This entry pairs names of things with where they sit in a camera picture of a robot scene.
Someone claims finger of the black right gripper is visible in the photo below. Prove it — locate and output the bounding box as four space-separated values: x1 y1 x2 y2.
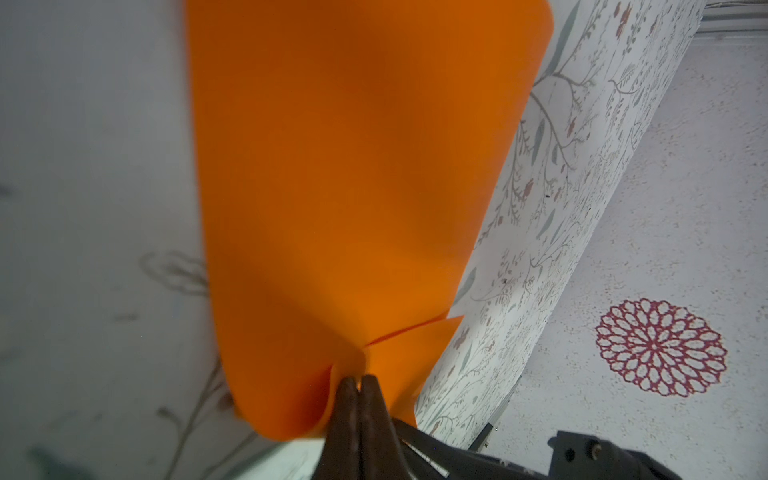
393 419 540 480

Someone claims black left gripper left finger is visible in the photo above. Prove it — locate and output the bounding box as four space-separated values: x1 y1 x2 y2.
311 377 360 480

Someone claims orange square paper sheet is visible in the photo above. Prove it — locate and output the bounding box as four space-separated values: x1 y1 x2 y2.
185 1 554 441

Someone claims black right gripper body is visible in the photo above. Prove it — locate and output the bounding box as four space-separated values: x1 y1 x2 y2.
548 431 681 480

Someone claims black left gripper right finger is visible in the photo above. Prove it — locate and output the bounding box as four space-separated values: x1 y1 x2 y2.
358 375 411 480

